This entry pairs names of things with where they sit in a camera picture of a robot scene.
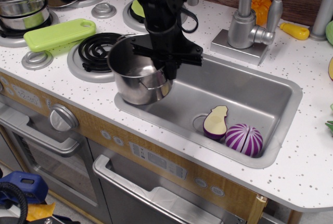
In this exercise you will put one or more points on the yellow toy knife handle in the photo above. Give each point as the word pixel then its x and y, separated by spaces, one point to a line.
pixel 298 32

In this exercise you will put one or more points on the grey stove knob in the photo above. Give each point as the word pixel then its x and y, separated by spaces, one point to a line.
pixel 37 60

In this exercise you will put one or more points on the grey toy sink basin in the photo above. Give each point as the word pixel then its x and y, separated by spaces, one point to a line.
pixel 260 100

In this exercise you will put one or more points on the grey dishwasher door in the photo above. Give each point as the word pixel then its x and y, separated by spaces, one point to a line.
pixel 135 195

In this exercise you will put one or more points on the stacked steel pots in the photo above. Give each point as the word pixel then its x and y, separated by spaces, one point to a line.
pixel 24 14

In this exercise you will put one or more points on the black coil burner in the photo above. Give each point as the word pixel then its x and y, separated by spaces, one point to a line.
pixel 94 50

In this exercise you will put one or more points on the green toy vegetable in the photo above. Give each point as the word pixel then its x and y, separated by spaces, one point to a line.
pixel 329 32

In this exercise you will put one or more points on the orange toy bell pepper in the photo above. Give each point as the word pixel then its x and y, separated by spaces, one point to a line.
pixel 261 8

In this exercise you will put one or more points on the green round plate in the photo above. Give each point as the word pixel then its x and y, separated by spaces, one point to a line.
pixel 137 9

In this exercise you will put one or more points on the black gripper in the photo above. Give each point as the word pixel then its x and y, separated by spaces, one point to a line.
pixel 168 49

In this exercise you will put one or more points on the grey oven door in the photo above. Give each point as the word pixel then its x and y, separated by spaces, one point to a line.
pixel 63 160

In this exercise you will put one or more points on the grey vertical post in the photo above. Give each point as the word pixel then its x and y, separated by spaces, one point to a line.
pixel 324 16

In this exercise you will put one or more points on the green plastic cutting board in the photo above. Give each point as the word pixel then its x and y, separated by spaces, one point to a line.
pixel 60 34

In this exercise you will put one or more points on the steel pot with handles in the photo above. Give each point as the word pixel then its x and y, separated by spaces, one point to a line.
pixel 138 80

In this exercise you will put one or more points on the silver oven knob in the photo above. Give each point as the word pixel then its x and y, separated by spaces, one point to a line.
pixel 62 119

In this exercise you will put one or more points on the blue clamp device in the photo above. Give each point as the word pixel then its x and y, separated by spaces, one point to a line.
pixel 33 186

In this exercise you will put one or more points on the silver toy faucet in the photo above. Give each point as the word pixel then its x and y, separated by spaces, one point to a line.
pixel 245 40

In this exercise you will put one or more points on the purple toy eggplant half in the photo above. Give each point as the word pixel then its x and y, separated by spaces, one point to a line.
pixel 214 125

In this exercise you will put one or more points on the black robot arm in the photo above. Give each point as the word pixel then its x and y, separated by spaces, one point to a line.
pixel 160 15

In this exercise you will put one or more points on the purple striped toy onion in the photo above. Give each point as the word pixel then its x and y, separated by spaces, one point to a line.
pixel 245 139

